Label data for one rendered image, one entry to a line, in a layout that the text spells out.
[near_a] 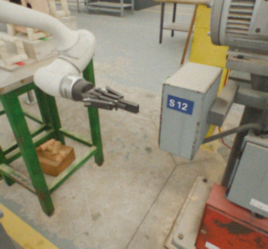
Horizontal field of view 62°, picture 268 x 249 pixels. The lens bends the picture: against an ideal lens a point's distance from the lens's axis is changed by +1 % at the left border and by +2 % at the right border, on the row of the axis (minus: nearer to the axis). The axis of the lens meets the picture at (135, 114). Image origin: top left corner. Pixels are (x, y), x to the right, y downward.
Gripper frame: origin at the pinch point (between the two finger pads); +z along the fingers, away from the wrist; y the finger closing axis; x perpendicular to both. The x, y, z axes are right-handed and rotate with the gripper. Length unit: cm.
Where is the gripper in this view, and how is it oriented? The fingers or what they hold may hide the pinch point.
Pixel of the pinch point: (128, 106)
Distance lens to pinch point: 69.7
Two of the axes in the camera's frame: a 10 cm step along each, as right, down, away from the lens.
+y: -5.3, 4.6, -7.2
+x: 0.1, -8.4, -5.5
